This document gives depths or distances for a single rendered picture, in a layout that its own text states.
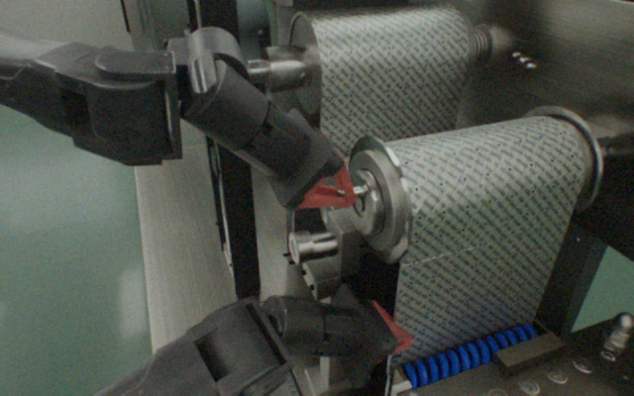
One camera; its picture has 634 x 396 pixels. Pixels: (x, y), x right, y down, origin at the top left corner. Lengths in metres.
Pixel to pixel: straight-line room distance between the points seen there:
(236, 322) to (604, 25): 0.56
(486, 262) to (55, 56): 0.49
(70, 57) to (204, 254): 0.68
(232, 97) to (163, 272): 0.67
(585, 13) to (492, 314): 0.41
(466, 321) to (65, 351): 1.82
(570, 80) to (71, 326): 2.08
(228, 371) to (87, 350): 1.78
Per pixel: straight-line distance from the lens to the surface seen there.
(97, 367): 2.11
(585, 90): 0.72
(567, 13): 0.74
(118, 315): 2.28
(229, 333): 0.43
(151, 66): 0.37
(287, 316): 0.47
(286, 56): 0.66
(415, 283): 0.54
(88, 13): 5.98
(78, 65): 0.39
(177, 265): 1.00
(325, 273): 0.59
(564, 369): 0.70
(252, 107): 0.38
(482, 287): 0.62
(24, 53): 0.43
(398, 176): 0.46
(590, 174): 0.63
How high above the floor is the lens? 1.53
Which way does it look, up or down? 32 degrees down
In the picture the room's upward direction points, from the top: straight up
